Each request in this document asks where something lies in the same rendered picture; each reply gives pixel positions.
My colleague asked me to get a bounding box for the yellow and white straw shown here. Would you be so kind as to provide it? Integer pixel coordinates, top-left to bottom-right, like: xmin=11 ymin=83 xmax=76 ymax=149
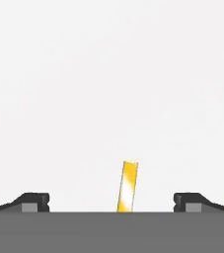
xmin=116 ymin=160 xmax=139 ymax=213

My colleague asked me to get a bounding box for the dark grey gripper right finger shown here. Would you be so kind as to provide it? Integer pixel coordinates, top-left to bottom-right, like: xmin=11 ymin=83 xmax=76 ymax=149
xmin=173 ymin=192 xmax=224 ymax=213

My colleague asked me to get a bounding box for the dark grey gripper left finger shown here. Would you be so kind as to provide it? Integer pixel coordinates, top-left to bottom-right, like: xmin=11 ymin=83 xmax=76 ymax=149
xmin=0 ymin=192 xmax=51 ymax=213

